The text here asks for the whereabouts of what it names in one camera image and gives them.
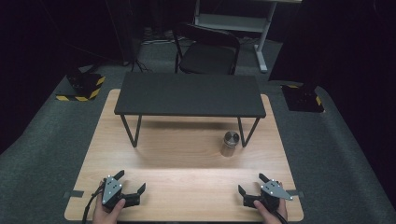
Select black folding chair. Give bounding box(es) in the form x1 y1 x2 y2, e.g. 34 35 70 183
172 21 242 76

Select black yellow striped stand base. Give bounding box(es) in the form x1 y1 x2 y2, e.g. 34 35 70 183
55 72 106 103
280 83 325 113

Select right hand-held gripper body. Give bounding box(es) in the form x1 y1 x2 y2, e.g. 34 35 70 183
242 178 294 214

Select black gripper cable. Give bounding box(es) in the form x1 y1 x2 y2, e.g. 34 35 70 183
274 210 290 224
80 182 106 224

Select person's right hand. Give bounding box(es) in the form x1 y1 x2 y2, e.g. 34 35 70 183
252 182 289 224

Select black shelf with metal legs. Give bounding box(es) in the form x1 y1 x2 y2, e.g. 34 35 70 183
113 71 267 149

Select person's left hand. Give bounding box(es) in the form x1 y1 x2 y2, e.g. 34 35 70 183
92 186 127 224

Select white metal desk frame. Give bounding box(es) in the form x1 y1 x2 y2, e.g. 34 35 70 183
192 0 304 75

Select grey tape strip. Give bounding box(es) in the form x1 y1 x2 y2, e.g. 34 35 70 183
286 189 305 199
63 189 85 200

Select black floor cables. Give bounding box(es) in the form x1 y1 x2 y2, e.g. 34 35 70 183
130 57 151 73

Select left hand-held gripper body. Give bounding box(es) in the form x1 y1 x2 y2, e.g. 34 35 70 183
101 175 141 210

